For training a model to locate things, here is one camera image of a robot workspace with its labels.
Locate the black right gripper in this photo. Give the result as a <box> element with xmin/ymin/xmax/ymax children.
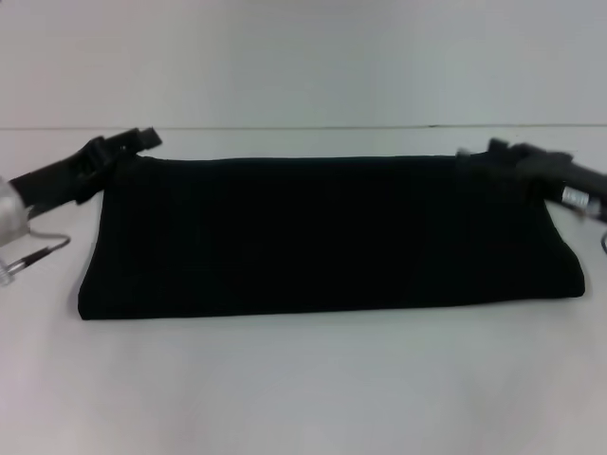
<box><xmin>453</xmin><ymin>136</ymin><xmax>607</xmax><ymax>210</ymax></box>

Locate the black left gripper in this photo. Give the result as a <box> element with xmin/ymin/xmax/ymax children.
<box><xmin>8</xmin><ymin>124</ymin><xmax>165</xmax><ymax>209</ymax></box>

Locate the black t-shirt with white print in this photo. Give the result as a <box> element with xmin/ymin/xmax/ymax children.
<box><xmin>75</xmin><ymin>152</ymin><xmax>587</xmax><ymax>329</ymax></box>

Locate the thin reddish left gripper cable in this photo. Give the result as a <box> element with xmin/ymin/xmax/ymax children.
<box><xmin>0</xmin><ymin>233</ymin><xmax>73</xmax><ymax>269</ymax></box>

